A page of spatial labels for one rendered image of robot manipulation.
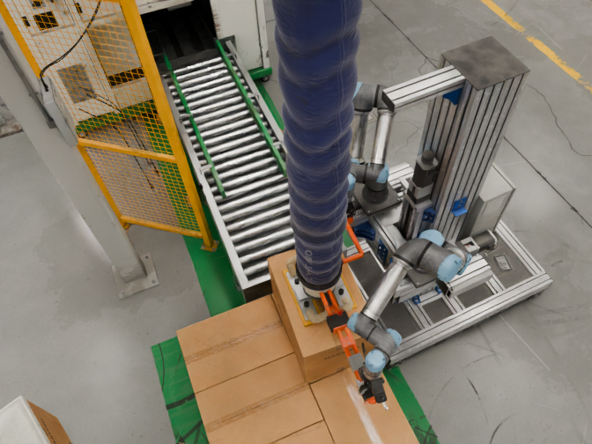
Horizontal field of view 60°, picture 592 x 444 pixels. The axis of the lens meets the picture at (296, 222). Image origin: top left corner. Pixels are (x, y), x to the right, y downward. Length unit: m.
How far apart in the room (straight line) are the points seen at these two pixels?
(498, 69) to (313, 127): 0.91
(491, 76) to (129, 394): 2.86
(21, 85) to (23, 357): 2.07
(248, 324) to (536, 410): 1.87
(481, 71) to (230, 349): 1.96
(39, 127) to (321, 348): 1.75
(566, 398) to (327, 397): 1.61
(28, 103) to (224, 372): 1.70
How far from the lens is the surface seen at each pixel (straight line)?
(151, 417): 3.64
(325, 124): 1.58
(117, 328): 3.93
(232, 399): 2.97
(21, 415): 2.77
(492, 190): 2.86
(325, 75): 1.45
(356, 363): 2.43
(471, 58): 2.25
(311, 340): 2.61
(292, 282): 2.72
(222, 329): 3.12
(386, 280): 2.15
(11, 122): 5.59
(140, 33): 2.66
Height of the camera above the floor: 3.38
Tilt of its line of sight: 56 degrees down
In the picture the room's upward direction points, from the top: 4 degrees counter-clockwise
